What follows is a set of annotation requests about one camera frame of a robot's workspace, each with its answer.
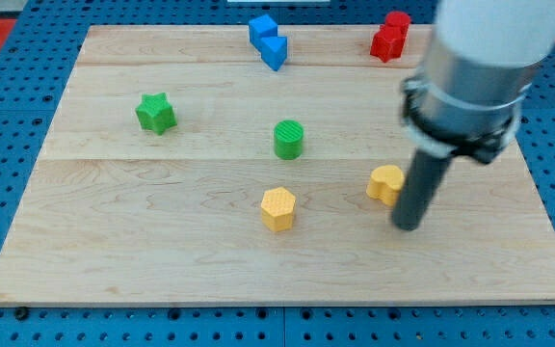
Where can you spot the red star block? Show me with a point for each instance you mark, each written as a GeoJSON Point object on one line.
{"type": "Point", "coordinates": [388, 43]}

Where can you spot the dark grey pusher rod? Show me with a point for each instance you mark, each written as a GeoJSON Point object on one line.
{"type": "Point", "coordinates": [425, 174]}

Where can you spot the yellow heart block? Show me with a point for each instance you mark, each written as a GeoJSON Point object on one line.
{"type": "Point", "coordinates": [385, 184]}

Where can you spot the green star block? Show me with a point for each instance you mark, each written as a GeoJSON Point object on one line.
{"type": "Point", "coordinates": [155, 113]}

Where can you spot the yellow hexagon block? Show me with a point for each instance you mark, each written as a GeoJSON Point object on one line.
{"type": "Point", "coordinates": [278, 209]}

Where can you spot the green cylinder block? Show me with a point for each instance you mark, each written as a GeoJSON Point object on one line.
{"type": "Point", "coordinates": [288, 139]}

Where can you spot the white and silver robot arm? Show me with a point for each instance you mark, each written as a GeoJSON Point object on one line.
{"type": "Point", "coordinates": [465, 97]}

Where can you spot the red cylinder block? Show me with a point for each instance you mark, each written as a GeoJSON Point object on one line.
{"type": "Point", "coordinates": [399, 20]}

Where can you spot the blue cube block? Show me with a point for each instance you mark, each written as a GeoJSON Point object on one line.
{"type": "Point", "coordinates": [261, 27]}

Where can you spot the blue triangle block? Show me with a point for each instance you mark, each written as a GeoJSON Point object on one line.
{"type": "Point", "coordinates": [274, 51]}

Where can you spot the wooden board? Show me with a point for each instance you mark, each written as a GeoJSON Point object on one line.
{"type": "Point", "coordinates": [180, 171]}

